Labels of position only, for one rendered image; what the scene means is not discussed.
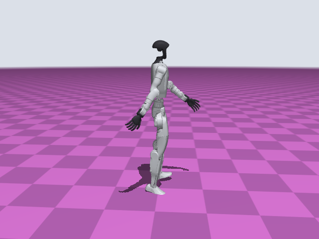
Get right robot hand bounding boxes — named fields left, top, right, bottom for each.
left=125, top=108, right=144, bottom=131

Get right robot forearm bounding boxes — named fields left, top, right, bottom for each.
left=140, top=89, right=159, bottom=116

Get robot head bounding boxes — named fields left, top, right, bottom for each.
left=152, top=40, right=169, bottom=64

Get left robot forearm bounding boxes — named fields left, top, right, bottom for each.
left=170, top=84, right=187, bottom=101

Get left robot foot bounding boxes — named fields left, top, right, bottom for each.
left=158, top=172, right=172, bottom=179

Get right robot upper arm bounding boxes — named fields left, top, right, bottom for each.
left=150, top=65, right=167, bottom=92

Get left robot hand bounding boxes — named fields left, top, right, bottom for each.
left=184, top=94, right=200, bottom=112

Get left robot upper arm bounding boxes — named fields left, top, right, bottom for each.
left=167, top=81, right=173, bottom=89

